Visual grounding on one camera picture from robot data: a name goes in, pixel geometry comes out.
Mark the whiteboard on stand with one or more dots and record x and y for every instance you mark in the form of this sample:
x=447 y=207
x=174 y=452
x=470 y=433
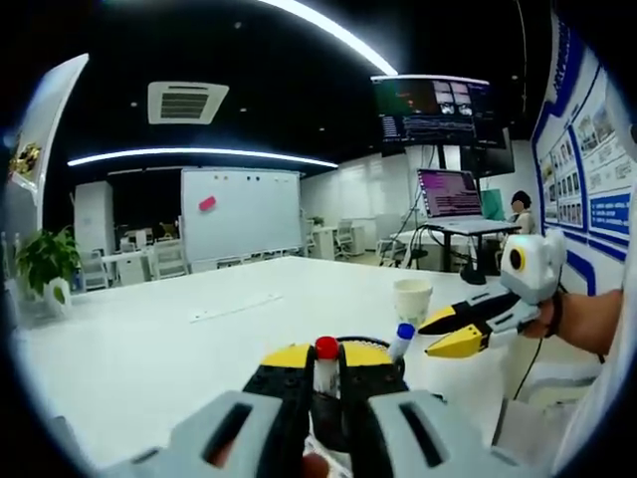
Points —
x=244 y=219

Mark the ceiling air conditioner vent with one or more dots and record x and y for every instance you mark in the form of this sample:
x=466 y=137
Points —
x=188 y=103

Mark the person's white shirt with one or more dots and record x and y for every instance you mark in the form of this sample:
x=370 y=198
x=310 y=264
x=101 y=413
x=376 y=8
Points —
x=607 y=398

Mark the wall mounted dark monitor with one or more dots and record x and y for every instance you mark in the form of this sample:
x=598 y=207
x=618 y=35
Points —
x=428 y=109

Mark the white office desk cluster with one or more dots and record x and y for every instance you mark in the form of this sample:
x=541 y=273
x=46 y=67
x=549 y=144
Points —
x=338 y=239
x=139 y=261

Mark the white paper cup green print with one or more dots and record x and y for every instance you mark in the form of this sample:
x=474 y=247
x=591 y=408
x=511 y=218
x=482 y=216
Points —
x=413 y=304

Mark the potted green plant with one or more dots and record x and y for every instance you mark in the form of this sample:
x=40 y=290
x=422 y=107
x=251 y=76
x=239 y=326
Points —
x=45 y=259

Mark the blue whiteboard marker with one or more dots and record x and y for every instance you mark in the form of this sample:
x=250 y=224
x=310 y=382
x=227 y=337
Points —
x=404 y=332

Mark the white tall cabinet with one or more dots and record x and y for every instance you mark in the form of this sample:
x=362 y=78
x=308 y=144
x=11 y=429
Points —
x=93 y=214

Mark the person's left hand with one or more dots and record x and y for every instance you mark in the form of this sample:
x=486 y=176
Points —
x=316 y=467

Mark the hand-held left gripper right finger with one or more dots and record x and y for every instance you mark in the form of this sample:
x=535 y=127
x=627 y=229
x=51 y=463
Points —
x=448 y=448

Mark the teal panel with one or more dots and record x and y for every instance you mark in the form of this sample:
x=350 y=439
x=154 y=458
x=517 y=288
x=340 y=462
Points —
x=492 y=204

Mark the black mesh pen holder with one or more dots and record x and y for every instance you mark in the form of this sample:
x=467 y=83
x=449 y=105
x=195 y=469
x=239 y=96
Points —
x=326 y=423

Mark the person's right hand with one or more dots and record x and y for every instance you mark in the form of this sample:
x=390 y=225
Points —
x=545 y=326

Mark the red whiteboard marker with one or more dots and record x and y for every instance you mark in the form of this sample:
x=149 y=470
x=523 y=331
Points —
x=326 y=346

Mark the blue white wall display board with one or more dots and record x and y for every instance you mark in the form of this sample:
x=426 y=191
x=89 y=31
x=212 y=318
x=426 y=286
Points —
x=587 y=174

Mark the pink whiteboard eraser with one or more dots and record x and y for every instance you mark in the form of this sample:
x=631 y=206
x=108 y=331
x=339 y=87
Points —
x=208 y=203

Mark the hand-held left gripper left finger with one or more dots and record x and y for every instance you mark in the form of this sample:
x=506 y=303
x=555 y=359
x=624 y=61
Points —
x=199 y=443

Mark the white chair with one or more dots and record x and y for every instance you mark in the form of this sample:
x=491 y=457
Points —
x=547 y=393

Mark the grey standing desk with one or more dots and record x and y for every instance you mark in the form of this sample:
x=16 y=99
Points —
x=478 y=239

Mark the gold ornaments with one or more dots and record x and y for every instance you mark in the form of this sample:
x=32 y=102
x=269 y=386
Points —
x=25 y=158

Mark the white curved display stand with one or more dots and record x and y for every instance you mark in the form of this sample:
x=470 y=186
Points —
x=55 y=109

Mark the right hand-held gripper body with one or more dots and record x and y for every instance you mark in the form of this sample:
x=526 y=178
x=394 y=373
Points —
x=535 y=264

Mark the ceiling light strip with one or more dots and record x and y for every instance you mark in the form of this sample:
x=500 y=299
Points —
x=338 y=30
x=199 y=152

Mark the purple screen laptop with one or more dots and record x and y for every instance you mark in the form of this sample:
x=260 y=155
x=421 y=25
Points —
x=450 y=194

